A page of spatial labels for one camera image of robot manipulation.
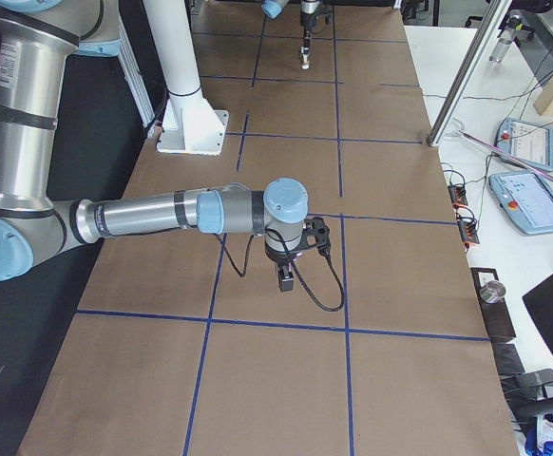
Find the aluminium frame post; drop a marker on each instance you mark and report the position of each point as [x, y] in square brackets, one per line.
[492, 19]

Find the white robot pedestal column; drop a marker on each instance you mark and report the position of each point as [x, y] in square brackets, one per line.
[190, 125]

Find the long reach grabber stick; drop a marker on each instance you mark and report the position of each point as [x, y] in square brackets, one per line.
[507, 156]

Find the teach pendant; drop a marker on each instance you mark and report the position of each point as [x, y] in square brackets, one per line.
[526, 199]
[530, 142]

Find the far teach pendant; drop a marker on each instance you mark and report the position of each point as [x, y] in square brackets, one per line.
[530, 142]

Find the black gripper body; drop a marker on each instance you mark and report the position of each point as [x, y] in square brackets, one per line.
[308, 14]
[280, 260]

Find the black orange connector block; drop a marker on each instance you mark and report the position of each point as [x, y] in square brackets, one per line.
[458, 196]
[467, 226]

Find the white brass PPR valve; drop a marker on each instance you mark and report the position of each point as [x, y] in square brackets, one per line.
[304, 61]

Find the silver metal cylinder weight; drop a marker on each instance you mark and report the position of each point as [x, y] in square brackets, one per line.
[492, 292]

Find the clear plastic bottle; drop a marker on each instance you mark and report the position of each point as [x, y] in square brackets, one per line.
[506, 38]

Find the near teach pendant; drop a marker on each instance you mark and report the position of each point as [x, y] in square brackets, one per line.
[526, 199]

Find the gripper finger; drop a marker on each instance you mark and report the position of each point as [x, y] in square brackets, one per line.
[281, 272]
[290, 276]
[304, 47]
[308, 44]

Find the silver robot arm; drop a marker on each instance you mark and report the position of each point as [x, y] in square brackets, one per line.
[273, 8]
[36, 39]

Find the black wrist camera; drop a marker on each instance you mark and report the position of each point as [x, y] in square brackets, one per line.
[316, 235]

